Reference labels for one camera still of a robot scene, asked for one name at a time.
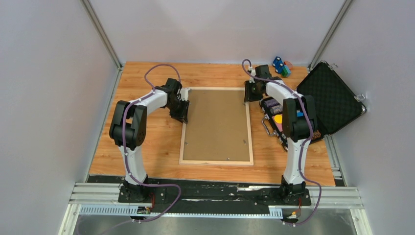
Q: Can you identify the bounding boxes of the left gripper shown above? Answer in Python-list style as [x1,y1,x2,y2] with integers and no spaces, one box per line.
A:
[165,98,189,124]

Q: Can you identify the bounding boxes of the wooden backing board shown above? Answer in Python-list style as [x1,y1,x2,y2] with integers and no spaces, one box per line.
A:
[182,90,251,162]

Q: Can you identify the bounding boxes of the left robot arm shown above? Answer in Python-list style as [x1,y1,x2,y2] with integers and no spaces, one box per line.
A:
[109,78,190,202]

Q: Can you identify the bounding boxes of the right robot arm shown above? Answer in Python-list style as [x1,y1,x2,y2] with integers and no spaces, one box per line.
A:
[242,65,317,205]

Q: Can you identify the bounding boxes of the poker chip tray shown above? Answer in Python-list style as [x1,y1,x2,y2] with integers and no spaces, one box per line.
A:
[258,97,323,152]

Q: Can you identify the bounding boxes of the colourful toy blocks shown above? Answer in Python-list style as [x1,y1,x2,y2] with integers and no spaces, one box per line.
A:
[272,56,293,77]

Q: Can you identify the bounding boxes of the black foam-lined case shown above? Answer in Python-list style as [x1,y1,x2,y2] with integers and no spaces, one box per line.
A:
[297,61,366,136]

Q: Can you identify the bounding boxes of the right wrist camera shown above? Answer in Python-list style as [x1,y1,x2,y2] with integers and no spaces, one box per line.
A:
[247,66,256,83]

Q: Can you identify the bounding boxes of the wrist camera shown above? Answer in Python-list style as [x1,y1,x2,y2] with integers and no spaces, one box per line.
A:
[179,88,191,101]
[247,66,256,83]

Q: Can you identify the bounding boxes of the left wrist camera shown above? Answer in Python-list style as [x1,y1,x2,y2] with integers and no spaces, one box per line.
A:
[179,88,191,101]

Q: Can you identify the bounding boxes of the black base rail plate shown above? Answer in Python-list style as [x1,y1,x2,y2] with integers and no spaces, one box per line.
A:
[118,179,311,214]

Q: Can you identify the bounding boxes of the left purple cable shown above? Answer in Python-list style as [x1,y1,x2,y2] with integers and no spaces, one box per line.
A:
[121,64,182,224]

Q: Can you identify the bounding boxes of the purple cable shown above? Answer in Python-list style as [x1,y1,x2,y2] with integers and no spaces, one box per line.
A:
[121,64,182,224]
[241,59,322,227]

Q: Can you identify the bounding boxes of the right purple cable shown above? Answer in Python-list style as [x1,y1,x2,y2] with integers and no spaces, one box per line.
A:
[241,59,322,227]

